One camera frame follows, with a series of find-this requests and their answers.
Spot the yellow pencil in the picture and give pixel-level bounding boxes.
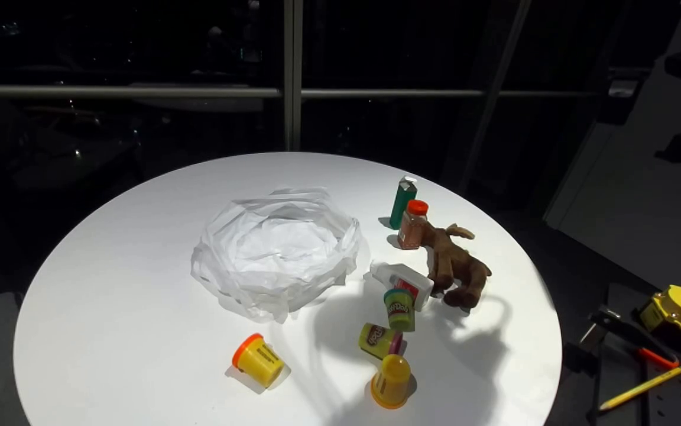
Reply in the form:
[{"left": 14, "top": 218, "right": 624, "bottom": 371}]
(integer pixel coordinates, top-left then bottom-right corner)
[{"left": 595, "top": 361, "right": 681, "bottom": 413}]

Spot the play-doh can green lid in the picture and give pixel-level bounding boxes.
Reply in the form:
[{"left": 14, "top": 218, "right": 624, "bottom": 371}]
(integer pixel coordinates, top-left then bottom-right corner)
[{"left": 381, "top": 287, "right": 417, "bottom": 334}]

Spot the white translucent plastic bag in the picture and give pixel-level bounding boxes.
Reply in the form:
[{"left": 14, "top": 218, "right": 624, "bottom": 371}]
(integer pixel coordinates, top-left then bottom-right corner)
[{"left": 188, "top": 187, "right": 364, "bottom": 323}]

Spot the brown plush animal toy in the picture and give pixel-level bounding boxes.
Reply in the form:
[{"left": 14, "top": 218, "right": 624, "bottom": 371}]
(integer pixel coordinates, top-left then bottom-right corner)
[{"left": 398, "top": 216, "right": 494, "bottom": 313}]

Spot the play-doh can orange lid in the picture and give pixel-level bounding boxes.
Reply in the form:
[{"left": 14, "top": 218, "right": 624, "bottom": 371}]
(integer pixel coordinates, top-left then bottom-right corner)
[{"left": 229, "top": 332, "right": 290, "bottom": 387}]

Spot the yellow play-doh can without lid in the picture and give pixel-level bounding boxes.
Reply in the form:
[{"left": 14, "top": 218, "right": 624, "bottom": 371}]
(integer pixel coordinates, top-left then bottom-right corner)
[{"left": 367, "top": 353, "right": 417, "bottom": 411}]

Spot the grey vertical window post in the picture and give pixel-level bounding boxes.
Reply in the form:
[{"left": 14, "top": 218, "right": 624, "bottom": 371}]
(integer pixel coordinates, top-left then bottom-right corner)
[{"left": 281, "top": 0, "right": 305, "bottom": 151}]

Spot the green plastic block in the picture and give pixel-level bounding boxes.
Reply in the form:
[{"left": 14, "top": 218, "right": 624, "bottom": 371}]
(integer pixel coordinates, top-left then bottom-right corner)
[{"left": 388, "top": 177, "right": 420, "bottom": 231}]

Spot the brown spice jar red lid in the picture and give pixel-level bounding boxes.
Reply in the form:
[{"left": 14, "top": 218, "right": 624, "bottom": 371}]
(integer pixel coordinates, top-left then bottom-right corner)
[{"left": 398, "top": 198, "right": 430, "bottom": 247}]

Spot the dark diagonal window brace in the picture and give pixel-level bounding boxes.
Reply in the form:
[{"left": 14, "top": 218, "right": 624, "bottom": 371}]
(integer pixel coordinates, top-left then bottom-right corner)
[{"left": 459, "top": 0, "right": 533, "bottom": 187}]

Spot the grey horizontal window rail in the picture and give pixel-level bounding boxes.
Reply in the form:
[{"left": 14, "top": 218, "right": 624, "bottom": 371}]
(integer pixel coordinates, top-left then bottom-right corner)
[{"left": 0, "top": 82, "right": 595, "bottom": 101}]

